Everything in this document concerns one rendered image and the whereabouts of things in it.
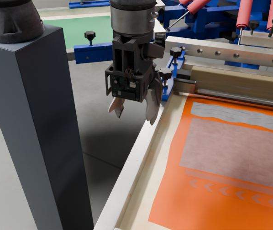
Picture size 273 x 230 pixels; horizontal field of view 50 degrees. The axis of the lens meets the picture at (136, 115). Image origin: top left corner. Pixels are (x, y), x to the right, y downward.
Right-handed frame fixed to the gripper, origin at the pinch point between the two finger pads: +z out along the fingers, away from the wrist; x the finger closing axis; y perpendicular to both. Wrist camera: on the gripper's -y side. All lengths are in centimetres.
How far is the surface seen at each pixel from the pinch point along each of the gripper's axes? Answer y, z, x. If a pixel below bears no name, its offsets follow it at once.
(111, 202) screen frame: 14.1, 13.3, -0.5
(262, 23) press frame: -88, 6, 26
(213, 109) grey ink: -30.8, 15.7, 15.1
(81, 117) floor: -120, 110, -91
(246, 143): -18.6, 16.3, 25.7
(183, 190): 2.8, 16.7, 12.8
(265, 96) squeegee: -36.8, 11.0, 29.1
